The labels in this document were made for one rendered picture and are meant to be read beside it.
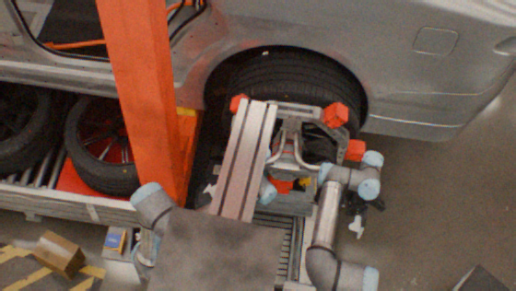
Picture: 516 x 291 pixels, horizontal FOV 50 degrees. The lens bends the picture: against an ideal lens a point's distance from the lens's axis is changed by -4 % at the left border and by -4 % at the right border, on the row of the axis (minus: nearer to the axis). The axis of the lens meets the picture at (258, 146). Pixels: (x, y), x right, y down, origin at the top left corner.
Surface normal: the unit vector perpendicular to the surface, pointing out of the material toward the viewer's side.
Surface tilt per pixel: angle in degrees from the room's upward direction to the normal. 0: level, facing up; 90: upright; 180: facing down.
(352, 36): 90
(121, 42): 90
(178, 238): 0
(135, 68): 90
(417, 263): 0
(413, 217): 0
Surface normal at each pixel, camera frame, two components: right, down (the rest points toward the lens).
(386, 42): -0.13, 0.84
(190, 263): 0.05, -0.52
